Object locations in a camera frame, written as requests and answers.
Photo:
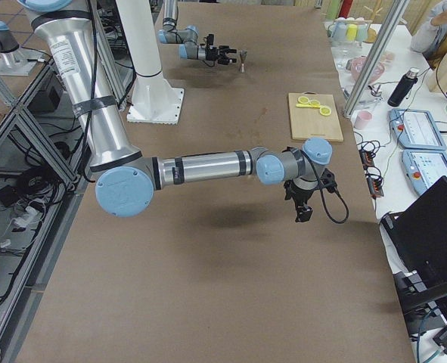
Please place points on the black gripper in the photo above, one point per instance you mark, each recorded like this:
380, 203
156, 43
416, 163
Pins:
301, 196
210, 54

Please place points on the steel double jigger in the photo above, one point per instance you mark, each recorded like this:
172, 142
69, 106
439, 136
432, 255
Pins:
242, 56

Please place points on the pink plastic cup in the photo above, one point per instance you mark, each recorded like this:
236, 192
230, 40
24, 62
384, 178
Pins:
362, 119

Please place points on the wooden cutting board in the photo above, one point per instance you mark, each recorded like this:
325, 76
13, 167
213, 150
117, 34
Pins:
308, 123

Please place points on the yellow plastic knife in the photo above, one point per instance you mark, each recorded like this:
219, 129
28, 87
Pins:
309, 106

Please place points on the middle lemon slice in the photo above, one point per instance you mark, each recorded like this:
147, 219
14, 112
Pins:
314, 103

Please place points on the far lemon slice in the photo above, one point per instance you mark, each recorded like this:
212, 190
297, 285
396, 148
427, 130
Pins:
325, 111

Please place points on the black computer monitor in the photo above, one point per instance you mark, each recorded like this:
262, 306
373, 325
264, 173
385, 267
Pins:
419, 235

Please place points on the blue teach pendant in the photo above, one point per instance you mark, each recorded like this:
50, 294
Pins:
424, 167
415, 129

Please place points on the black thermos bottle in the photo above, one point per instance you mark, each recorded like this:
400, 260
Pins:
403, 87

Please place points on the person in grey jacket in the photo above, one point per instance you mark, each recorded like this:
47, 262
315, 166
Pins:
431, 37

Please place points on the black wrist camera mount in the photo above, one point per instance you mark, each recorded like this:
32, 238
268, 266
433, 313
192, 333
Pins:
327, 182

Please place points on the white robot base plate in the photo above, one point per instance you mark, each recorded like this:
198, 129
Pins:
154, 100

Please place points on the lemon slice near handle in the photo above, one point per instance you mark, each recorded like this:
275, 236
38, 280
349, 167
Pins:
303, 100

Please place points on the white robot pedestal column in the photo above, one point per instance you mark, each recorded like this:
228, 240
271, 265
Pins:
138, 26

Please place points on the aluminium frame post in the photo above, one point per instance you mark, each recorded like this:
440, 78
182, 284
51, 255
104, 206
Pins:
387, 28

